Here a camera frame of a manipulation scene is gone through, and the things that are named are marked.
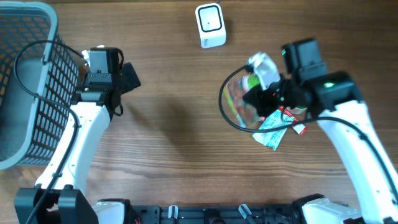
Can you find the green gummy candy bag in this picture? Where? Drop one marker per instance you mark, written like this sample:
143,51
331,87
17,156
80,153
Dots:
234,90

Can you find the green lid stock jar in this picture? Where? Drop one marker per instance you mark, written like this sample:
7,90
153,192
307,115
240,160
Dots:
298,110

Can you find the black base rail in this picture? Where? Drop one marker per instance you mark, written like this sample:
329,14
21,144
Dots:
199,214

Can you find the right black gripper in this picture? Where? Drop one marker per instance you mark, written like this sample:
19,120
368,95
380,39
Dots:
259,100

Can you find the grey plastic shopping basket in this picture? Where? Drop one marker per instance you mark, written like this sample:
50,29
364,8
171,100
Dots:
34,65

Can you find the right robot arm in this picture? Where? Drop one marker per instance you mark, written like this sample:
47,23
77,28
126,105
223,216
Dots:
335,103

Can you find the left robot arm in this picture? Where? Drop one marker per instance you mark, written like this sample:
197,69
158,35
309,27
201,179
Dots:
59,193

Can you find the white barcode scanner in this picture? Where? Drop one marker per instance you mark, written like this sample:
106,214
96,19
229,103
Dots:
211,27

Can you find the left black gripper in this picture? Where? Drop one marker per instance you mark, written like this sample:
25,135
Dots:
129,78

